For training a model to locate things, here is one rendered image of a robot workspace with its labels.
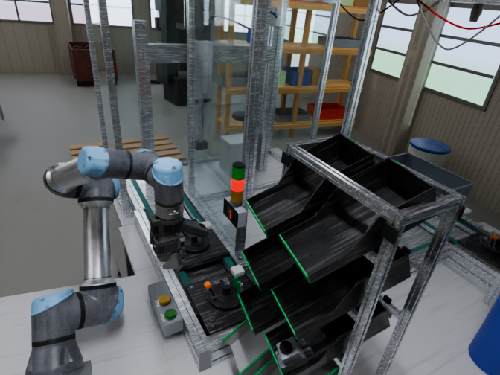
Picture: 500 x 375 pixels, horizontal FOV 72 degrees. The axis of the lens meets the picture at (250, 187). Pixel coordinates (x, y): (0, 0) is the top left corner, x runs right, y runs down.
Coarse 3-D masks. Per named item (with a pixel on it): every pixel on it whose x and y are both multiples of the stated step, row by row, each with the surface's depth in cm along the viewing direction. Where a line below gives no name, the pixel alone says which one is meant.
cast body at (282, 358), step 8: (280, 344) 80; (288, 344) 79; (296, 344) 80; (280, 352) 80; (288, 352) 78; (296, 352) 78; (304, 352) 82; (312, 352) 83; (280, 360) 81; (288, 360) 79; (296, 360) 80; (304, 360) 81; (288, 368) 81
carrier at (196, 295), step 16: (224, 272) 141; (240, 272) 139; (192, 288) 132; (224, 288) 126; (240, 288) 123; (208, 304) 126; (224, 304) 124; (240, 304) 126; (208, 320) 120; (224, 320) 120; (240, 320) 121
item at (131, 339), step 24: (72, 288) 142; (0, 312) 129; (24, 312) 130; (144, 312) 134; (0, 336) 120; (24, 336) 121; (96, 336) 123; (120, 336) 124; (144, 336) 125; (0, 360) 113; (24, 360) 114; (96, 360) 116; (120, 360) 116; (144, 360) 117
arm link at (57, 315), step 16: (32, 304) 103; (48, 304) 102; (64, 304) 104; (80, 304) 107; (32, 320) 102; (48, 320) 101; (64, 320) 103; (80, 320) 107; (32, 336) 101; (48, 336) 100
